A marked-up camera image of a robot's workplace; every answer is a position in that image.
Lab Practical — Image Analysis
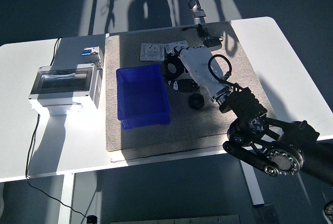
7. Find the black power adapter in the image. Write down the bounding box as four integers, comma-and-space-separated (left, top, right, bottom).
203, 36, 224, 52

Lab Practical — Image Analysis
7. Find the blue plastic box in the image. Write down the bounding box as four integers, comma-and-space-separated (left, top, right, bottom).
116, 63, 172, 131

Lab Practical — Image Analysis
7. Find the white enclosure with clear lid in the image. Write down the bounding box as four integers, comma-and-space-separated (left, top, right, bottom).
28, 62, 104, 117

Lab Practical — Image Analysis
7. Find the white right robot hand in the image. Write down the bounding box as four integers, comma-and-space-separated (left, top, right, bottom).
166, 46, 229, 102

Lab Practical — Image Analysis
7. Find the white table leg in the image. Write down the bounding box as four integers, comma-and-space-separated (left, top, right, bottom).
238, 153, 265, 206
57, 174, 76, 224

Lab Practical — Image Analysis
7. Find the grey-brown mat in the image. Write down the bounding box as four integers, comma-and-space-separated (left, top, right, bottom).
105, 21, 280, 161

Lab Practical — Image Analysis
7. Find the white breaker with blue label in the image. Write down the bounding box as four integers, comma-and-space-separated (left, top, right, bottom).
80, 46, 104, 71

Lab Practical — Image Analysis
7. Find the dark floor plate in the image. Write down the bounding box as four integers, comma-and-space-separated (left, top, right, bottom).
251, 203, 280, 224

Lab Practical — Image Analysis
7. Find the black power cable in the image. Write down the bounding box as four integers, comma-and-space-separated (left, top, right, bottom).
24, 37, 91, 219

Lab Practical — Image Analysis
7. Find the black adapter cord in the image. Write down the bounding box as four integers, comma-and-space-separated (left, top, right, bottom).
181, 23, 224, 43

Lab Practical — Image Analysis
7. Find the white socket panel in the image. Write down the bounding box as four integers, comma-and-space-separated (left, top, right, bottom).
164, 39, 189, 55
139, 42, 166, 62

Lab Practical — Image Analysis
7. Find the silver metal bracket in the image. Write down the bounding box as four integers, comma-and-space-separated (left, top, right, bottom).
187, 0, 207, 19

